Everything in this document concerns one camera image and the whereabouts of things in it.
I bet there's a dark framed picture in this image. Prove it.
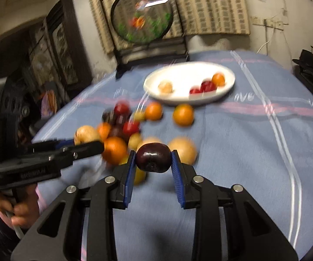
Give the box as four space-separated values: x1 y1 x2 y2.
46 0 92 99

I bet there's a dark purple plum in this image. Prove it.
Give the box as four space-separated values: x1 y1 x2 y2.
135 143 172 173

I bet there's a small green longan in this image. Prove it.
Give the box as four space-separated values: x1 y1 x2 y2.
132 110 145 122

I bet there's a round goldfish screen ornament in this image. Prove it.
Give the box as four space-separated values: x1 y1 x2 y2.
98 0 189 80

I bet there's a green round fruit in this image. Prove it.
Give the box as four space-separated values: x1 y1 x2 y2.
119 155 147 186

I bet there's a striped beige curtain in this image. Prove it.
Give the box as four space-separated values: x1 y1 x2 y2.
89 0 250 54

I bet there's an orange round fruit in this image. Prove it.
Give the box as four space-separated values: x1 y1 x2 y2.
172 104 194 127

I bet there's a blue plaid tablecloth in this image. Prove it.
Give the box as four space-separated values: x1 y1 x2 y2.
33 49 313 261

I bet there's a pale peeled lychee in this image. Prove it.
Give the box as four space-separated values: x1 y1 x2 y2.
158 81 173 94

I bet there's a small dark cherry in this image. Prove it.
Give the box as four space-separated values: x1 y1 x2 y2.
115 114 130 127

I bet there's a person's left hand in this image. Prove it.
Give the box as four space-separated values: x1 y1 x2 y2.
0 184 40 229

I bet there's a white oval plate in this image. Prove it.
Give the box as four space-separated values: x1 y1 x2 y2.
143 61 235 105

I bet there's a small green fruit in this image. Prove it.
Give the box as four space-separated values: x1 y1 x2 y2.
128 133 143 151

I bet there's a red plum on plate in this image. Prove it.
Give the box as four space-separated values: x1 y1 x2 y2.
200 80 217 93

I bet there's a yellow red-streaked apple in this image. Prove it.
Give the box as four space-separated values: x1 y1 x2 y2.
73 125 102 145

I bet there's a small orange mandarin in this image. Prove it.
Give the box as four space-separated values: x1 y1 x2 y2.
96 122 111 141

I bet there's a tan round pear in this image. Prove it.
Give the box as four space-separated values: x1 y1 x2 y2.
168 137 198 165
136 137 162 151

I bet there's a small orange tomato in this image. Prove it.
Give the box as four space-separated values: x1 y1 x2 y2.
211 72 225 87

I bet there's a wall power strip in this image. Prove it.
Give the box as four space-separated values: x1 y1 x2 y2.
250 16 288 31

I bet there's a white power cable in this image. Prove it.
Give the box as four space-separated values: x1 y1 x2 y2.
255 28 278 55

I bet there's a red cherry tomato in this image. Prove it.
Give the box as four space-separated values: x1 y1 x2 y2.
122 121 140 137
189 87 202 95

